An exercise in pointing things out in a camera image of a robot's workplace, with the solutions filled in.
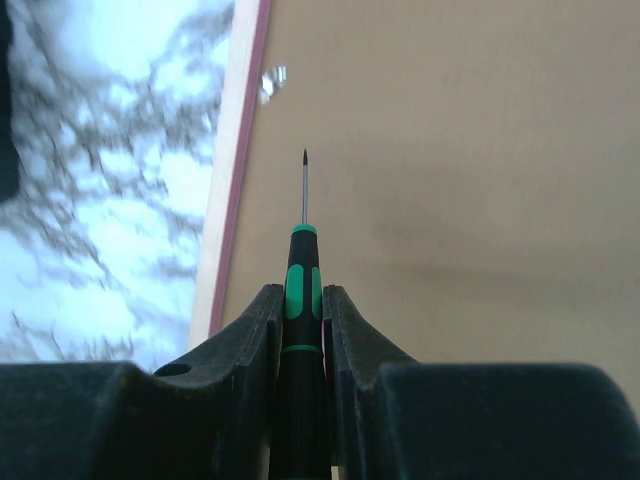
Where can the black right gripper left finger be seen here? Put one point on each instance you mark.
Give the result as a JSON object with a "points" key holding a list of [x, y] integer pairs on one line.
{"points": [[201, 416]]}

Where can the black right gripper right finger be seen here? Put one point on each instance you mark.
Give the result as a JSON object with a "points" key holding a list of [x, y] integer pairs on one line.
{"points": [[397, 418]]}

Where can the pink picture frame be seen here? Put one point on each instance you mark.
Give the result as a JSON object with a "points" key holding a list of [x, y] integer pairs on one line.
{"points": [[474, 171]]}

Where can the green black screwdriver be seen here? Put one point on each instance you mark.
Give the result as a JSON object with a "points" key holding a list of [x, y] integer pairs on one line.
{"points": [[299, 447]]}

